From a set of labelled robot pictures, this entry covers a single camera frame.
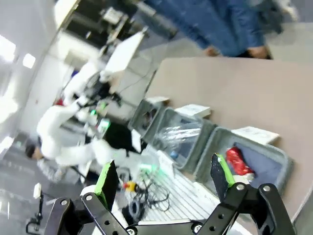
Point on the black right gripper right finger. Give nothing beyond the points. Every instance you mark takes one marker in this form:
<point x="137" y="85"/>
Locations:
<point x="221" y="176"/>

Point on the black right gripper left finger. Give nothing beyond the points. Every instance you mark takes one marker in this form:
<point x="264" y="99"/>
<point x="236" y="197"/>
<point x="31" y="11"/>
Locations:
<point x="107" y="181"/>

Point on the aluminium drink can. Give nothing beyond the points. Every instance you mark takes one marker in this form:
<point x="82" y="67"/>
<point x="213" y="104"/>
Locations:
<point x="238" y="162"/>

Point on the small blue cap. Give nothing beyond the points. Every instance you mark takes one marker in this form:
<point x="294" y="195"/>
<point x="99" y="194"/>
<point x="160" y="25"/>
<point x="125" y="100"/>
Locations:
<point x="174" y="154"/>

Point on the clear plastic bottle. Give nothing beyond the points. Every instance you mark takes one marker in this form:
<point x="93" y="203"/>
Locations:
<point x="178" y="137"/>

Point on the brown glass bottle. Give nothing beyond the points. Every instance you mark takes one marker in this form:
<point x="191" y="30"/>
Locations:
<point x="149" y="116"/>

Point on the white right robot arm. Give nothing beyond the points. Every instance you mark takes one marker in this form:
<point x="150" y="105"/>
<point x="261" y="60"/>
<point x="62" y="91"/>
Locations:
<point x="63" y="139"/>

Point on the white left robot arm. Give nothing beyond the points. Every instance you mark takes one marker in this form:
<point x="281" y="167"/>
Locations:
<point x="80" y="76"/>

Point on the grey fabric plastic basket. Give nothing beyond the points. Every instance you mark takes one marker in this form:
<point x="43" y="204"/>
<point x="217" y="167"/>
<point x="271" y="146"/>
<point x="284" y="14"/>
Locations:
<point x="195" y="151"/>

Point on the white card on can basket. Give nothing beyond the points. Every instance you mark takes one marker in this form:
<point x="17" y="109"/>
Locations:
<point x="256" y="134"/>

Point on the grey fabric can basket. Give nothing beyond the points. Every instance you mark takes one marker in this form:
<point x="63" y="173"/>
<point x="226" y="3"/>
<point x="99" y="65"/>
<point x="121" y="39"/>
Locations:
<point x="276" y="169"/>

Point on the grey fabric bottle basket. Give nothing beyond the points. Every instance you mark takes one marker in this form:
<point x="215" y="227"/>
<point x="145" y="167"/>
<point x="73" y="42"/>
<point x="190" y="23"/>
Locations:
<point x="137" y="117"/>

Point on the white card on bottle basket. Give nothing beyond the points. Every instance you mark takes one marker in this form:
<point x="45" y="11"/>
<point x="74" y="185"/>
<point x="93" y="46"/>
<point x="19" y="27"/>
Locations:
<point x="157" y="99"/>

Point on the person's right hand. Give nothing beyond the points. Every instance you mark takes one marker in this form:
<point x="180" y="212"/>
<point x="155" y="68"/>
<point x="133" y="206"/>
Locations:
<point x="212" y="51"/>

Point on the person's left hand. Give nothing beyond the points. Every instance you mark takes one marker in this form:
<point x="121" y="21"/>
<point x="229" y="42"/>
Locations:
<point x="259" y="52"/>

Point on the red yellow emergency stop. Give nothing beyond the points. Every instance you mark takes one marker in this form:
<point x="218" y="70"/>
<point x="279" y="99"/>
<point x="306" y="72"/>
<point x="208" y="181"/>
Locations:
<point x="130" y="186"/>

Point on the background person grey sleeve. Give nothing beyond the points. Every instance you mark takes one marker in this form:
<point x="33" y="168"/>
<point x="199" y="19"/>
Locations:
<point x="46" y="166"/>

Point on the white panel board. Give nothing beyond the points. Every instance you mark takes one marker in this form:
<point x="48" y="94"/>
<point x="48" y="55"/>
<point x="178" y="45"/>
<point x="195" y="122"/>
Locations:
<point x="124" y="54"/>

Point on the person in denim shirt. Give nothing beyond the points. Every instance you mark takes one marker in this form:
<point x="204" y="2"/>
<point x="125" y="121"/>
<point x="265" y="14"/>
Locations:
<point x="220" y="22"/>

